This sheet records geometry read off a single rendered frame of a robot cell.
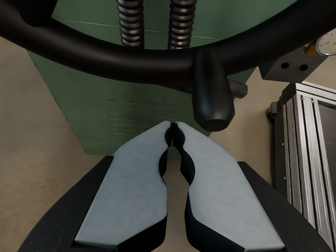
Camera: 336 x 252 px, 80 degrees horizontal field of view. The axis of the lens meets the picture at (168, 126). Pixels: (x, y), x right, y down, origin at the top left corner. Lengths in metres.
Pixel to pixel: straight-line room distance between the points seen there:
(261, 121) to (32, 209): 1.04
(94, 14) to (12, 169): 0.72
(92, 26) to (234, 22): 0.23
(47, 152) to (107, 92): 0.50
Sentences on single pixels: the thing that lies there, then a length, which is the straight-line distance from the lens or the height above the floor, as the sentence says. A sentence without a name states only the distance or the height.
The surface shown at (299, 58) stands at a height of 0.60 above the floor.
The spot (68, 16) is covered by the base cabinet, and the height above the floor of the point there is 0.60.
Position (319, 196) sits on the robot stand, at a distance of 0.80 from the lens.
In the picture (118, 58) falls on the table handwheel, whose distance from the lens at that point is 0.16.
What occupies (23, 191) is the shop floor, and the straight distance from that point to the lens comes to 0.91.
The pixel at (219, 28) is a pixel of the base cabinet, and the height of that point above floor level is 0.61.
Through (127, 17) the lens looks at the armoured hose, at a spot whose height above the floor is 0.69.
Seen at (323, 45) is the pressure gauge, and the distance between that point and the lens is 0.37.
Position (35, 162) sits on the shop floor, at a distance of 0.94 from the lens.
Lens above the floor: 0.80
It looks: 59 degrees down
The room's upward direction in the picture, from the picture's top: 15 degrees clockwise
